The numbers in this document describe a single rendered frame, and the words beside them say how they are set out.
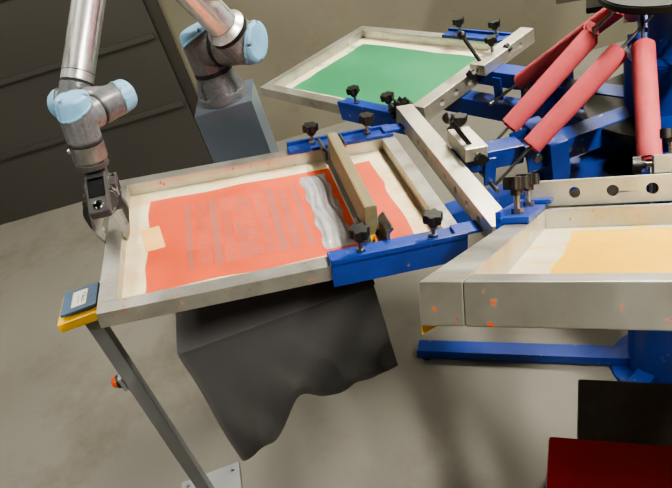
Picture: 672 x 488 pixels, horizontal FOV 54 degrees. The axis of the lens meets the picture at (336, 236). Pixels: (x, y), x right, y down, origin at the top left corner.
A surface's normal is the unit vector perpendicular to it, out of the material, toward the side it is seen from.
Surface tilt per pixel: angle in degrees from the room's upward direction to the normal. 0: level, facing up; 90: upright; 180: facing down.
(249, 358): 94
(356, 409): 0
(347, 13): 90
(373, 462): 0
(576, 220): 58
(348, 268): 90
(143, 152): 90
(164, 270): 10
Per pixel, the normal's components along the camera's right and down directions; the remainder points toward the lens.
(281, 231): -0.09, -0.83
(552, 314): -0.38, 0.11
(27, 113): 0.09, 0.57
